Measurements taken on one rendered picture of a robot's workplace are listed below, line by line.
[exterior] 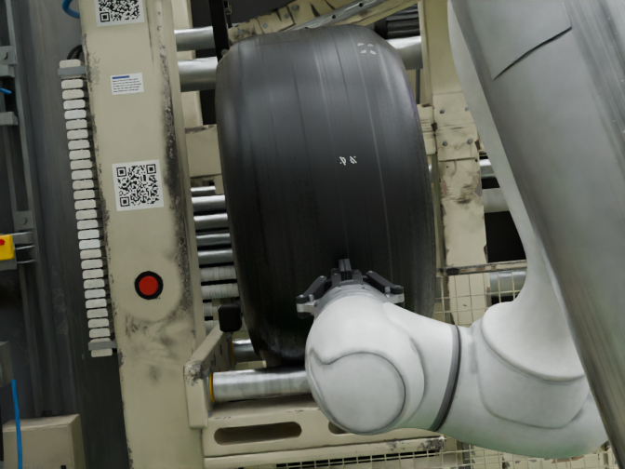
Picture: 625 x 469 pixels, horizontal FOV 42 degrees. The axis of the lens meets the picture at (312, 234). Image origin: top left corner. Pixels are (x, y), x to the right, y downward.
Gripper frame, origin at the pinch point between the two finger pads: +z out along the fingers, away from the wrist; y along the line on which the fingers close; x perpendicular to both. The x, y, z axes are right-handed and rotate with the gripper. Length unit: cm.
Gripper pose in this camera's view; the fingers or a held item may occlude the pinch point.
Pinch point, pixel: (345, 275)
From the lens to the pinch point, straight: 107.6
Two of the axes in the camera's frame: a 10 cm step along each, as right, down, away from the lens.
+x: 1.0, 9.8, 1.9
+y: -10.0, 1.0, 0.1
